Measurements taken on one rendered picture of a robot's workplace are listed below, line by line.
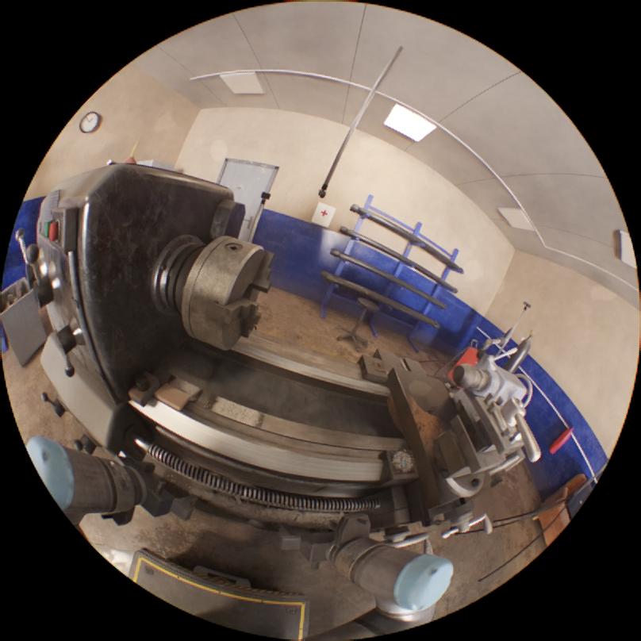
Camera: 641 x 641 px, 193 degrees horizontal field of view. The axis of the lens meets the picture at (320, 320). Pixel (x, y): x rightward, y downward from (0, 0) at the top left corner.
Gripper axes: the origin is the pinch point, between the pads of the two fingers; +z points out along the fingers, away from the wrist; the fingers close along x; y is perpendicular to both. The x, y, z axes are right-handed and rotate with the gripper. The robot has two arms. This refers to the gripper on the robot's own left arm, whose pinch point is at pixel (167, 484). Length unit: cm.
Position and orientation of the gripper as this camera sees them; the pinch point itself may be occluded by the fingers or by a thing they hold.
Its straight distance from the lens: 55.0
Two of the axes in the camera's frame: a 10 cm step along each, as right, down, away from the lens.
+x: -9.5, -3.1, 0.7
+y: 2.8, -7.0, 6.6
